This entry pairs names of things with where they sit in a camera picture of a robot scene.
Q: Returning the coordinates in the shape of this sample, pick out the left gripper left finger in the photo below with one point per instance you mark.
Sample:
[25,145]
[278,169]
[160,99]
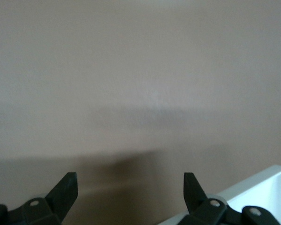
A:
[37,212]

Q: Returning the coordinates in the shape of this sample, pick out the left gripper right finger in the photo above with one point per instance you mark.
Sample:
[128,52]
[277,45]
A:
[208,213]

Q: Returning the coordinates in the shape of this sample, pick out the white bin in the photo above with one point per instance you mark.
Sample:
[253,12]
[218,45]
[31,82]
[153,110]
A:
[271,187]

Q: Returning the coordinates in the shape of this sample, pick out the brown table cover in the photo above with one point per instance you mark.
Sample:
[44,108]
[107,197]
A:
[131,70]

